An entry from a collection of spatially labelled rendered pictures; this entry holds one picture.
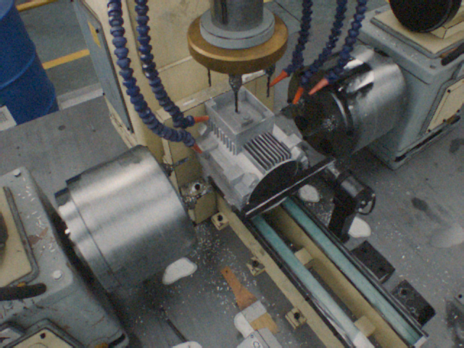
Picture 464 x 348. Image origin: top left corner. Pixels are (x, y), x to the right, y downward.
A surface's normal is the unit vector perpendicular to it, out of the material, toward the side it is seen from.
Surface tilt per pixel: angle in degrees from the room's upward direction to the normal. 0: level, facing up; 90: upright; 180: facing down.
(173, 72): 90
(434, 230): 0
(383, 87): 43
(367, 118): 62
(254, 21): 90
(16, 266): 0
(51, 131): 0
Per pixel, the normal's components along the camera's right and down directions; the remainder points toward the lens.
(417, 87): -0.83, 0.46
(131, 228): 0.37, -0.01
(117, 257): 0.46, 0.22
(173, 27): 0.56, 0.64
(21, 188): -0.03, -0.62
